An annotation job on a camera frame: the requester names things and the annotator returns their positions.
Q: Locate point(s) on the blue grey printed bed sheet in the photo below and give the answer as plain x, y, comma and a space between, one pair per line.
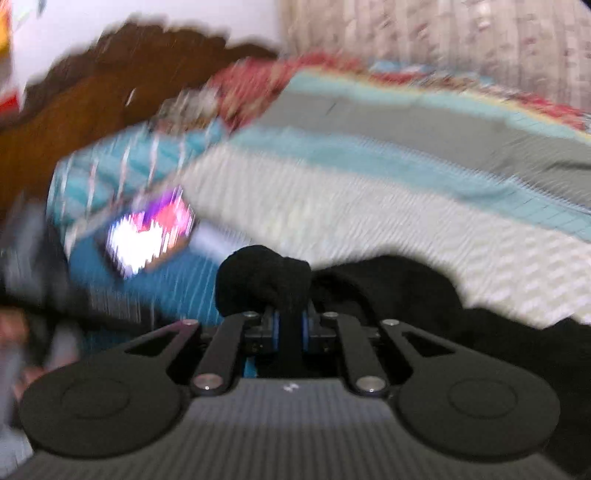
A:
369, 207

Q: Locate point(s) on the phone with lit screen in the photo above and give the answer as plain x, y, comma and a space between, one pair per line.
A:
147, 230

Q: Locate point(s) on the brown wooden headboard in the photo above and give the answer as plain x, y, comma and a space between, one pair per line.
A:
92, 101

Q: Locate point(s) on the beige leaf-print curtain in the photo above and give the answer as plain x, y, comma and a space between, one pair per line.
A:
438, 41

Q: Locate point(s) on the colourful wall item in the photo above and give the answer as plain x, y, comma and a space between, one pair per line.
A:
4, 27

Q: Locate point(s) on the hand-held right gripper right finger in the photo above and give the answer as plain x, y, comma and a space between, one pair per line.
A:
305, 332

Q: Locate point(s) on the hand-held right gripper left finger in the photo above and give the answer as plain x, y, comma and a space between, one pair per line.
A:
275, 332

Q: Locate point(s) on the red floral blanket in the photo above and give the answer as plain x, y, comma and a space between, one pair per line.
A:
258, 78

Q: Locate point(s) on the black pants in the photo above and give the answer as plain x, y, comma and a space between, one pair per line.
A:
263, 277

